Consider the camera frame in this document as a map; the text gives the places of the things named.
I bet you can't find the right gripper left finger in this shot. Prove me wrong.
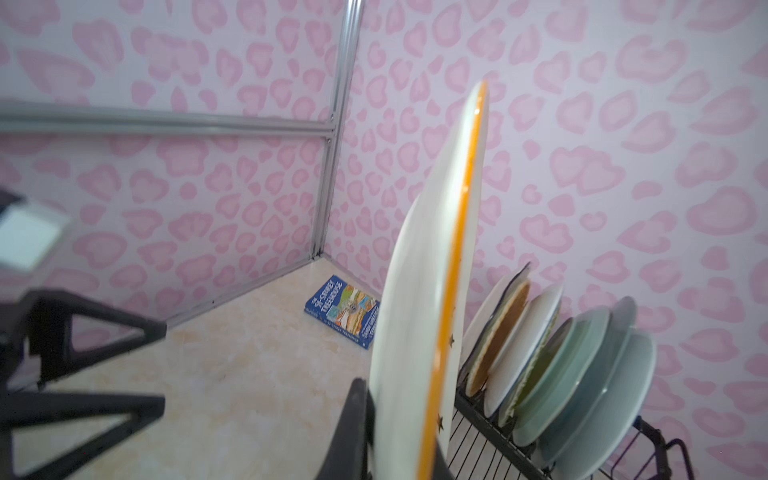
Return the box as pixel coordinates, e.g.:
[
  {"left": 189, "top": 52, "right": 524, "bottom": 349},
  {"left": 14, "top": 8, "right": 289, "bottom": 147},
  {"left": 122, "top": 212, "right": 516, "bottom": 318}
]
[{"left": 316, "top": 378, "right": 375, "bottom": 480}]

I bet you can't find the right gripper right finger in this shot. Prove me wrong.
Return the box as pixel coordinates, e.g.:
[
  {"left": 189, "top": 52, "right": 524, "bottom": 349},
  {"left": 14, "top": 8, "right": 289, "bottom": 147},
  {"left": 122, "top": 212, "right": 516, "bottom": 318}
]
[{"left": 433, "top": 445, "right": 455, "bottom": 480}]

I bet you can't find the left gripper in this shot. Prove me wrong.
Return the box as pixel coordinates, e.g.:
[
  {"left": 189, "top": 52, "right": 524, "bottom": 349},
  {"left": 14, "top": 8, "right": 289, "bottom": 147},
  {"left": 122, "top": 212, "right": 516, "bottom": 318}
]
[{"left": 1, "top": 290, "right": 167, "bottom": 479}]

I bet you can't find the yellow green woven plate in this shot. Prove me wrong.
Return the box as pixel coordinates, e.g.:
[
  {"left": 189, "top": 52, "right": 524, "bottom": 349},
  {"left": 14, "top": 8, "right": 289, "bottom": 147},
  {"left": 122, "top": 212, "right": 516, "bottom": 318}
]
[{"left": 497, "top": 318, "right": 573, "bottom": 427}]

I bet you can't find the cream floral plate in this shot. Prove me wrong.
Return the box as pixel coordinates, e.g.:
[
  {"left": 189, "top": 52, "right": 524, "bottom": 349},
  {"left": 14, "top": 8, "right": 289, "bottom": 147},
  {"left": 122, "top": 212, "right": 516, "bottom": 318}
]
[{"left": 458, "top": 263, "right": 530, "bottom": 384}]

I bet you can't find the star pattern cartoon plate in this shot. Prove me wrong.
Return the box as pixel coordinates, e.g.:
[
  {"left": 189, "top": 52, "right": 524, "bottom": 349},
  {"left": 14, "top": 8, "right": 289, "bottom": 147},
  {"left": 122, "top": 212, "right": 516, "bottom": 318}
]
[{"left": 369, "top": 81, "right": 489, "bottom": 479}]

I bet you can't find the mint green flower plate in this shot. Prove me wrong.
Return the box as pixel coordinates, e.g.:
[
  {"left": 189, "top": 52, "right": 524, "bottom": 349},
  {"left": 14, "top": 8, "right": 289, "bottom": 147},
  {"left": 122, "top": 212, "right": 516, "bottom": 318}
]
[{"left": 512, "top": 307, "right": 610, "bottom": 446}]

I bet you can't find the orange woven bamboo plate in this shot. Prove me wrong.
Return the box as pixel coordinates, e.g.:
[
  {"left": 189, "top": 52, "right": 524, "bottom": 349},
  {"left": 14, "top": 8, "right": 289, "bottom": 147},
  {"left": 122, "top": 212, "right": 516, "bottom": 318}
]
[{"left": 465, "top": 279, "right": 530, "bottom": 397}]

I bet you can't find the white plate orange sunburst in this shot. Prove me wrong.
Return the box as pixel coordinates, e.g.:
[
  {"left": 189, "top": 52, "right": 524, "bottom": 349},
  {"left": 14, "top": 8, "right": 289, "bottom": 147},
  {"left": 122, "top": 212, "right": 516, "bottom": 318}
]
[{"left": 551, "top": 331, "right": 657, "bottom": 479}]

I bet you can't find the grey blue plate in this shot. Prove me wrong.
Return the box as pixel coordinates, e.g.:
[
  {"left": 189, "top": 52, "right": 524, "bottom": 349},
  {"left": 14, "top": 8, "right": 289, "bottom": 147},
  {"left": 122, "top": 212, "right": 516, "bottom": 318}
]
[{"left": 532, "top": 296, "right": 637, "bottom": 469}]

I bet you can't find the white plate green rim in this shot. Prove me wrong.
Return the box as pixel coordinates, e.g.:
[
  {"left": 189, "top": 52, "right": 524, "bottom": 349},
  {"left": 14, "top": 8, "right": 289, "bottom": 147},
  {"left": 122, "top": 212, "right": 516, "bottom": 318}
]
[{"left": 484, "top": 284, "right": 564, "bottom": 427}]

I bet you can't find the blue treehouse book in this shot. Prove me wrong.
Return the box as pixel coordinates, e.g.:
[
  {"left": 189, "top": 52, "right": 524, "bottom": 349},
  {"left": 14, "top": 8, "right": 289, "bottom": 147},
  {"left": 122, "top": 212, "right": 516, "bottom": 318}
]
[{"left": 304, "top": 275, "right": 380, "bottom": 349}]

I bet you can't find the black wire dish rack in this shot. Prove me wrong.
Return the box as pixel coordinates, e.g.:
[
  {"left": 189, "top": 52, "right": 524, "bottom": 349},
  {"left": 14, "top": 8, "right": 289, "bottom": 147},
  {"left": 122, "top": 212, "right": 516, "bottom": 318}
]
[{"left": 446, "top": 386, "right": 696, "bottom": 479}]

